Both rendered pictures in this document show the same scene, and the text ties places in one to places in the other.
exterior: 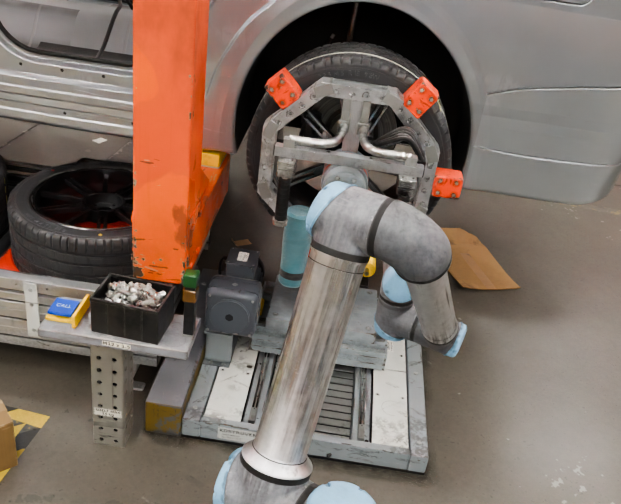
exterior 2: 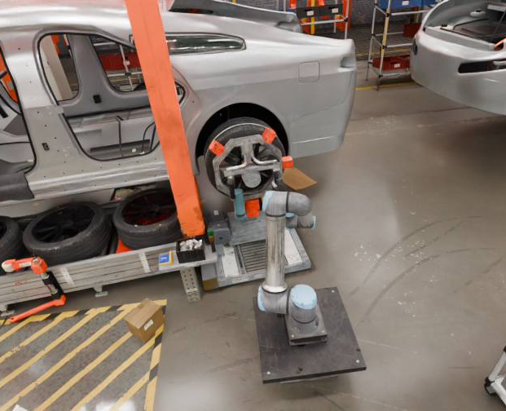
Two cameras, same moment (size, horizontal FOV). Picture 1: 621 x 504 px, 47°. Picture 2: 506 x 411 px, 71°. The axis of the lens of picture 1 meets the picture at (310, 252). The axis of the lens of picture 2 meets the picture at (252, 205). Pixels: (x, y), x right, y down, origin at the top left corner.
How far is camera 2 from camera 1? 72 cm
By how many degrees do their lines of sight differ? 10
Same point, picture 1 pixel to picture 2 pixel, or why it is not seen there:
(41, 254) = (138, 240)
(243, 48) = (192, 134)
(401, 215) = (294, 197)
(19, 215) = (124, 227)
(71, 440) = (180, 305)
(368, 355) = not seen: hidden behind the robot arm
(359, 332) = not seen: hidden behind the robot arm
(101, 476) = (198, 313)
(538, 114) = (310, 124)
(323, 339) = (279, 244)
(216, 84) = not seen: hidden behind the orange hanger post
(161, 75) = (177, 163)
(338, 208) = (272, 201)
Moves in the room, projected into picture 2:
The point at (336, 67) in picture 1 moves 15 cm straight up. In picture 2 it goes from (234, 133) to (231, 114)
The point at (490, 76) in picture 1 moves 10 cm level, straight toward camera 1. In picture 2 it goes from (289, 116) to (290, 121)
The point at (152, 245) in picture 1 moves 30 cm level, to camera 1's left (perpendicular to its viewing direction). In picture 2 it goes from (188, 223) to (147, 232)
